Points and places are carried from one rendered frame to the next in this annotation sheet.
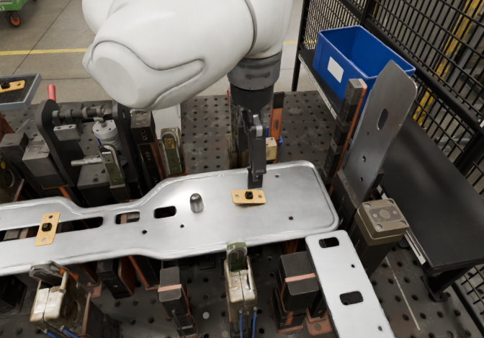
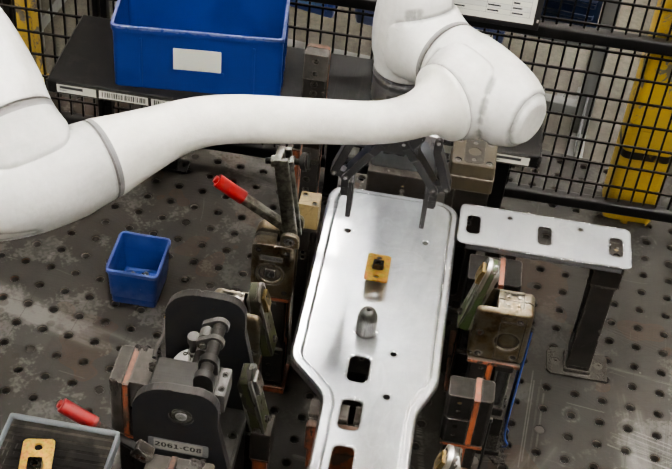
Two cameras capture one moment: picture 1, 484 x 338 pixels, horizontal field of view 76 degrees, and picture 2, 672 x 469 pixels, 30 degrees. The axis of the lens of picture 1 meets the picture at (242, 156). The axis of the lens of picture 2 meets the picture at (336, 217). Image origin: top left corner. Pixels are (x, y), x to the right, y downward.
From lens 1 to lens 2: 1.59 m
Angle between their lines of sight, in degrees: 52
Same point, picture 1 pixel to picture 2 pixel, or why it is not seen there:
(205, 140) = (40, 377)
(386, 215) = (477, 151)
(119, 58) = (540, 101)
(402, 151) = not seen: hidden behind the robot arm
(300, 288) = (515, 276)
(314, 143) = (164, 211)
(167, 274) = (459, 388)
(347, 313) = (559, 245)
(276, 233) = (442, 264)
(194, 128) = not seen: outside the picture
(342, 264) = (504, 225)
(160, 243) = (413, 382)
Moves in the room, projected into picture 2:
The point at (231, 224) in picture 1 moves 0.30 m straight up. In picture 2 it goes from (411, 302) to (437, 154)
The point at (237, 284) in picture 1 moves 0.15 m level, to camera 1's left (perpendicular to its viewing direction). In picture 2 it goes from (514, 304) to (491, 374)
